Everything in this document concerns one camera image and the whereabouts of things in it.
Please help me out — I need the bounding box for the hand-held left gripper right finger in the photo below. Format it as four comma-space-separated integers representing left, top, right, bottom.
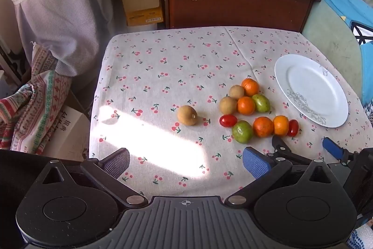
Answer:
224, 146, 341, 207

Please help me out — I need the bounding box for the brown longan fruit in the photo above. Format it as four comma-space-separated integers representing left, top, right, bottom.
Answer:
177, 105, 199, 126

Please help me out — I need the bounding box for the small orange mandarin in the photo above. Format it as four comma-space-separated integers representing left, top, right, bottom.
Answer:
237, 96, 256, 116
242, 78, 260, 97
273, 115, 290, 136

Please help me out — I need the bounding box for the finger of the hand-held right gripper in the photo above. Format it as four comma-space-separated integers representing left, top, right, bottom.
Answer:
322, 137, 362, 165
272, 135, 314, 165

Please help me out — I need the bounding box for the red cherry tomato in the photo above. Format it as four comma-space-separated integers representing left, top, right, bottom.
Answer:
219, 115, 235, 127
287, 119, 299, 137

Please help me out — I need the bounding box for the blue printed blanket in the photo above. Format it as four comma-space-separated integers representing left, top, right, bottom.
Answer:
281, 0, 373, 104

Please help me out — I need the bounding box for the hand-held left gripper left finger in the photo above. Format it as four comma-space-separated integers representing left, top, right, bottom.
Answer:
29, 148, 149, 208

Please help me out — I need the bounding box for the striped patterned cloth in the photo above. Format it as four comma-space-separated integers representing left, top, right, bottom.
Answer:
0, 43, 73, 154

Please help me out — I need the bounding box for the dark orange mandarin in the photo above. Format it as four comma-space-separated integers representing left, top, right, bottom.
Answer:
252, 116, 275, 138

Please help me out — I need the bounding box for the cherry print tablecloth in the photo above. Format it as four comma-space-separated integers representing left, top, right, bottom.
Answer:
88, 26, 373, 204

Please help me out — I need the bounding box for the white plate with flower drawing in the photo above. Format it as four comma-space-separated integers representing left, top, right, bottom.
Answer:
274, 54, 349, 128

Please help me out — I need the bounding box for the brown kiwi plate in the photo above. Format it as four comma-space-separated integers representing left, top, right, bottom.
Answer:
219, 96, 239, 115
229, 85, 245, 100

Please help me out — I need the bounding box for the green lime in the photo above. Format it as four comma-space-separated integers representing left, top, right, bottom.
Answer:
252, 94, 271, 113
232, 120, 254, 144

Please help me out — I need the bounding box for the grey checked cloth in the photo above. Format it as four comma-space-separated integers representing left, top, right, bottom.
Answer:
14, 0, 117, 89

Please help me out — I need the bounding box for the person's patterned clothing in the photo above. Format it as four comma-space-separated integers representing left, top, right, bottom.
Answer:
347, 217, 373, 249

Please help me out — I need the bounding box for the white printed cardboard box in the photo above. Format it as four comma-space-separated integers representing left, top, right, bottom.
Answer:
44, 105, 91, 162

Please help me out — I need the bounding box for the pale green bed sheet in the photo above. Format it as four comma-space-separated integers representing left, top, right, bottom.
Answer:
301, 1, 365, 104

